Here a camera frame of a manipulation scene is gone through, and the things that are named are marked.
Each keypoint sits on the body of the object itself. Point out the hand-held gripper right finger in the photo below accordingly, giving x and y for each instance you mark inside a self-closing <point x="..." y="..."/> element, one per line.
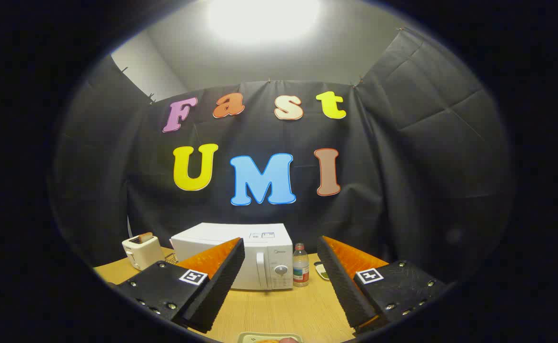
<point x="343" y="286"/>

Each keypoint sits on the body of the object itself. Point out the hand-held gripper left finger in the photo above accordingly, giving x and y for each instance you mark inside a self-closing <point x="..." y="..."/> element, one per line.
<point x="222" y="286"/>

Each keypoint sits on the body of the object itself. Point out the white microwave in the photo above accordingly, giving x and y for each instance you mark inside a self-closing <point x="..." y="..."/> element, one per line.
<point x="269" y="247"/>

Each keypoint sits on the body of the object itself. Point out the golden round bun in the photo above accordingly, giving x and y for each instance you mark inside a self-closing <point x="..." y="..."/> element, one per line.
<point x="267" y="340"/>

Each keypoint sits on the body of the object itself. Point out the white divided dish with beans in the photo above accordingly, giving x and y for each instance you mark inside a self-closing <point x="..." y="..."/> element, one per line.
<point x="322" y="271"/>

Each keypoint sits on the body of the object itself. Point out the clear plastic bottle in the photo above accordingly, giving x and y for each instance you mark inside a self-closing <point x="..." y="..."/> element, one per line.
<point x="301" y="267"/>

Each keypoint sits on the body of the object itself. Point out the pale green tray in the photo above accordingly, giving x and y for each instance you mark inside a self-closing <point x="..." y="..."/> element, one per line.
<point x="246" y="337"/>

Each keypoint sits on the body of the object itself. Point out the cream toaster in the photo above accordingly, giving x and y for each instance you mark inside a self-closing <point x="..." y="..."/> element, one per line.
<point x="141" y="255"/>

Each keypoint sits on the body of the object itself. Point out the toast slice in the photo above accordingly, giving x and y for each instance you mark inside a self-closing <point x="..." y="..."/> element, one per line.
<point x="145" y="237"/>

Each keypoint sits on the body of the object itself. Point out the black backdrop cloth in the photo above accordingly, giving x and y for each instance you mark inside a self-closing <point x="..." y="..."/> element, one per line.
<point x="393" y="157"/>

